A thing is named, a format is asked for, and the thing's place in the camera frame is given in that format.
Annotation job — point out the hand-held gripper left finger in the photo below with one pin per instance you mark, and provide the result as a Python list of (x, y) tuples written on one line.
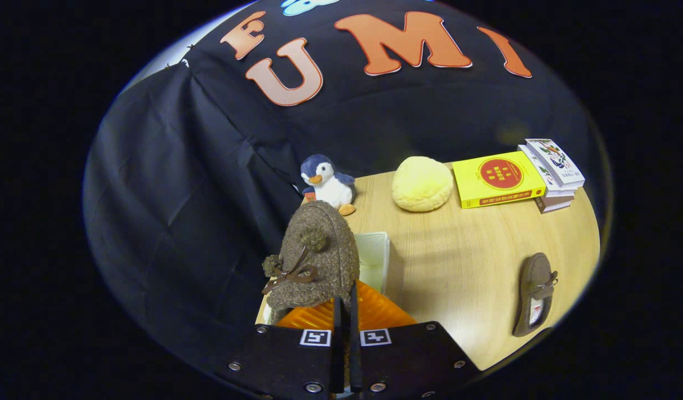
[(337, 361)]

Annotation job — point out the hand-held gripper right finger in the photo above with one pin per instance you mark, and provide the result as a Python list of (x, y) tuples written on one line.
[(355, 355)]

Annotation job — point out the brown fuzzy shoe with bow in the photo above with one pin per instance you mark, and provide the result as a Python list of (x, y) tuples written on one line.
[(319, 266), (533, 278)]

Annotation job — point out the beige fabric storage box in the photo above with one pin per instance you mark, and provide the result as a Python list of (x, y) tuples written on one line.
[(372, 261)]

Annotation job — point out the penguin plush toy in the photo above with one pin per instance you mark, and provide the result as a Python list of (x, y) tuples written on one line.
[(330, 189)]

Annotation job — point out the yellow bun plush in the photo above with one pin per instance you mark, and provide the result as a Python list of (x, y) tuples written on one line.
[(422, 183)]

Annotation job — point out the yellow book with red circle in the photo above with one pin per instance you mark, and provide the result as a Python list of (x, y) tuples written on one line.
[(497, 178)]

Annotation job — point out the brown book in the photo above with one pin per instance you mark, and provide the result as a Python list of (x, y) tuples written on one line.
[(552, 204)]

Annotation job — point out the black backdrop cloth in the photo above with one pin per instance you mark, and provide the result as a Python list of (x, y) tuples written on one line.
[(180, 166)]

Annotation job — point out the white bird print book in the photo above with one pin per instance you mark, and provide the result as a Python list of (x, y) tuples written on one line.
[(555, 161)]

